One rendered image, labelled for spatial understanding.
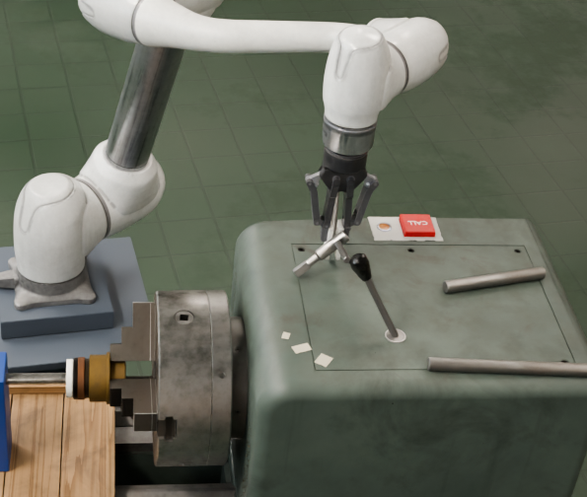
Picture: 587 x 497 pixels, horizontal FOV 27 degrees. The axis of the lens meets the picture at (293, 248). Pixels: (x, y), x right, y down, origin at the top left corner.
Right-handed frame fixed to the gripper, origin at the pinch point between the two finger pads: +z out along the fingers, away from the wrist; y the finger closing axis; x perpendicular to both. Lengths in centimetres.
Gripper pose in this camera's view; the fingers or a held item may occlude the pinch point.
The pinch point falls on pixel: (333, 240)
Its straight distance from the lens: 223.5
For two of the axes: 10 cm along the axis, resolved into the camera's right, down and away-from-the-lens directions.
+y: -9.9, 0.0, -1.5
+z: -0.9, 8.0, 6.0
